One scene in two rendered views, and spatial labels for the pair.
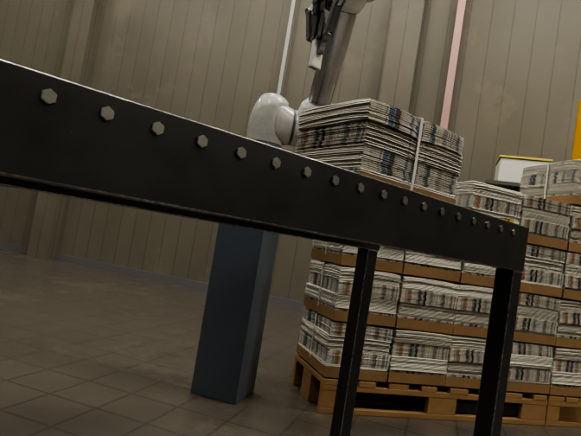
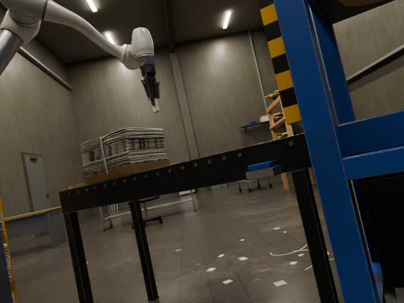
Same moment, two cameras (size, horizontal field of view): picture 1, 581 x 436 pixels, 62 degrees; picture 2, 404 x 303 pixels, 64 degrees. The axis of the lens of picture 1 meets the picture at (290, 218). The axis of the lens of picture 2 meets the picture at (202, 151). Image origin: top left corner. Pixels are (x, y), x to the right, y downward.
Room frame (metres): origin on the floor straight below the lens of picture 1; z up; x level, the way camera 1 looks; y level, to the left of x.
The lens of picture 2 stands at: (1.62, 1.61, 0.74)
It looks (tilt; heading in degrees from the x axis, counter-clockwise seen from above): 4 degrees up; 248
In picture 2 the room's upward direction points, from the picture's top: 12 degrees counter-clockwise
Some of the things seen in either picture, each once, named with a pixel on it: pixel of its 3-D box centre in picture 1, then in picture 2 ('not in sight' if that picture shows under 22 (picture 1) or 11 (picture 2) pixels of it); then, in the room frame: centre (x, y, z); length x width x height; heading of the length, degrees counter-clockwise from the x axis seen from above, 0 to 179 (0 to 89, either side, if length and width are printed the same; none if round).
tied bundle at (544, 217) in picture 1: (516, 222); not in sight; (2.45, -1.15, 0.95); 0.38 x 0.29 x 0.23; 16
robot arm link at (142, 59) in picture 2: not in sight; (146, 62); (1.17, 0.00, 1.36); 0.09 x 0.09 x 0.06
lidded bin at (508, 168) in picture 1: (520, 174); not in sight; (4.12, -1.91, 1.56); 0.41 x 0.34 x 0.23; 72
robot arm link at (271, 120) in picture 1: (270, 119); not in sight; (2.05, 0.15, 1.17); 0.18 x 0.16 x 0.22; 98
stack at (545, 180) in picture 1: (554, 288); not in sight; (2.54, -1.43, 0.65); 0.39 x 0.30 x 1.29; 17
